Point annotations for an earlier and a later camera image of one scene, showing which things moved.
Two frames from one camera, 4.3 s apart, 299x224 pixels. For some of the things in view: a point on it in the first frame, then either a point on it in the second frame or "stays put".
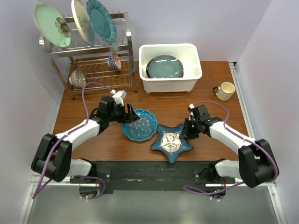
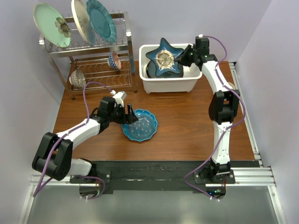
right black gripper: (185, 133) to (182, 58)
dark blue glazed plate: (165, 66) stays put
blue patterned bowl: (113, 60) stays put
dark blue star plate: (168, 141) to (164, 58)
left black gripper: (131, 116) stays put
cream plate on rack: (81, 12) stays put
